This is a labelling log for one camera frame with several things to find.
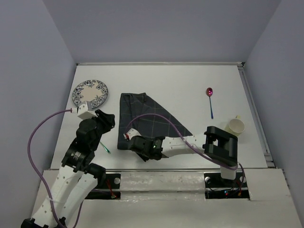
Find iridescent green fork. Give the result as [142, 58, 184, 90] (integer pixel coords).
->
[99, 142, 111, 154]

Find dark checked cloth napkin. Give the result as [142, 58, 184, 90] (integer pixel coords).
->
[117, 93, 192, 150]

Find blue floral plate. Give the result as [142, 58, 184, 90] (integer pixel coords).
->
[72, 80, 109, 109]

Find iridescent pink blue spoon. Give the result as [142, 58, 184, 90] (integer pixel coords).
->
[206, 87, 214, 119]

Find pale green mug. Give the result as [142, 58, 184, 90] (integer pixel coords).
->
[225, 115, 246, 137]

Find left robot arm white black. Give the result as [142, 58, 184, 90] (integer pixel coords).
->
[21, 108, 115, 228]

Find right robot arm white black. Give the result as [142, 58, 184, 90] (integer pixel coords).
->
[124, 126, 238, 186]

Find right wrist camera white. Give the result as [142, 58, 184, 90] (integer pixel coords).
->
[124, 128, 141, 141]

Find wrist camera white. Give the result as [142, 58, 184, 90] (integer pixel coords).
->
[124, 128, 141, 141]
[71, 101, 97, 120]

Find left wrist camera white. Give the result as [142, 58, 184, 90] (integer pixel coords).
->
[71, 101, 97, 120]

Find metal table rail front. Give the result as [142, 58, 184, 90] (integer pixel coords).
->
[106, 168, 220, 172]

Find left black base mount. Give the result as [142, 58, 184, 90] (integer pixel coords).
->
[85, 173, 121, 200]

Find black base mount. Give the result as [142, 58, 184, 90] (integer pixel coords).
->
[204, 172, 250, 200]
[85, 173, 121, 200]

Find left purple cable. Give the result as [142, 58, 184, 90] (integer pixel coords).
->
[27, 108, 84, 228]

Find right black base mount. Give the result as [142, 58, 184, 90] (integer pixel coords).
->
[204, 172, 250, 200]

